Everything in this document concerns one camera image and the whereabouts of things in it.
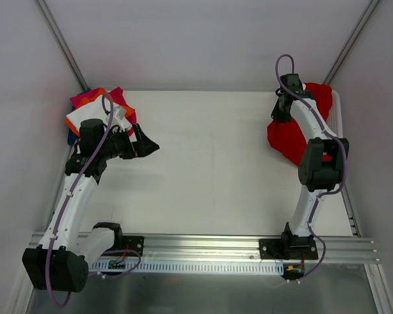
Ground red t shirt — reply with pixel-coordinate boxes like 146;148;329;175
267;82;333;167

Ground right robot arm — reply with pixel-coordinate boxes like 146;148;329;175
265;73;349;260

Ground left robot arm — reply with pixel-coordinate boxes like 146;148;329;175
22;118;160;292

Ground white folded t shirt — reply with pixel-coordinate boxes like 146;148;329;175
65;99;137;135

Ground pink folded t shirt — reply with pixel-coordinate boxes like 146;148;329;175
69;86;138;138

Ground blue folded t shirt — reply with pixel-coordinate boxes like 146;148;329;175
67;130;78;146

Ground orange folded t shirt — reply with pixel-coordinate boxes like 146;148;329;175
64;90;136;135

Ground white plastic basket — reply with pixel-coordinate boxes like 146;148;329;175
326;90;343;137

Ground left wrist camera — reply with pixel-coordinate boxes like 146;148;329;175
108;106;131;131

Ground left metal frame post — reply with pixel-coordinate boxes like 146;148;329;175
34;0;90;92

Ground metal frame post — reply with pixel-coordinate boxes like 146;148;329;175
323;0;381;85
34;0;90;92

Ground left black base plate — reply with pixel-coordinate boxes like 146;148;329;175
120;235;145;257

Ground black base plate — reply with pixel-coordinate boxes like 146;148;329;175
259;237;318;260
120;235;145;257

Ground aluminium mounting rail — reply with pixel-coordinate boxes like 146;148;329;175
26;230;381;264

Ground white slotted cable duct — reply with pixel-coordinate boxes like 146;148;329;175
89;258;284;276

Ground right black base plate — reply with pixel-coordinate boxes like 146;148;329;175
259;237;318;260

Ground right metal frame post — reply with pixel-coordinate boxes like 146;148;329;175
323;0;381;85

